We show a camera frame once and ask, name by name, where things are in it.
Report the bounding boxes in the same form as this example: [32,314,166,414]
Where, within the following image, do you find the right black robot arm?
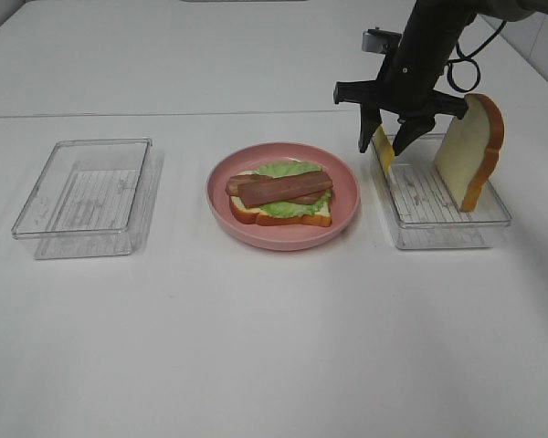
[333,1,548,155]

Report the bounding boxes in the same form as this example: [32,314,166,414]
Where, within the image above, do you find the green lettuce leaf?
[254,161,332,219]

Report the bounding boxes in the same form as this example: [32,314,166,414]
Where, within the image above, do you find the right clear plastic container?
[370,133,511,250]

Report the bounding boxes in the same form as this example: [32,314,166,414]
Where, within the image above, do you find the yellow cheese slice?
[372,126,395,174]

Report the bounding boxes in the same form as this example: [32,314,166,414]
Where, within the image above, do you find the clear plastic container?
[370,133,511,250]
[11,138,163,260]

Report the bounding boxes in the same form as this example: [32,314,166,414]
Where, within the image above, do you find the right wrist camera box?
[362,28,402,55]

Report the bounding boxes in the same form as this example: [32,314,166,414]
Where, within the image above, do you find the bacon strip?
[225,173,327,205]
[236,172,334,209]

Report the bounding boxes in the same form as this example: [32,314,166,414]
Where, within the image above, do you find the right black cable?
[445,17,508,94]

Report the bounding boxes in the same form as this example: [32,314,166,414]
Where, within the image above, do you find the pink round plate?
[205,142,360,251]

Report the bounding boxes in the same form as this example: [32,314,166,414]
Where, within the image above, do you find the left clear plastic container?
[11,138,163,260]

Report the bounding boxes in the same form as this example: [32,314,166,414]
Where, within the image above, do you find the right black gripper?
[333,45,468,156]

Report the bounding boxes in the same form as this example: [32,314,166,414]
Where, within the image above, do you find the bread slice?
[434,93,505,212]
[226,171,332,226]

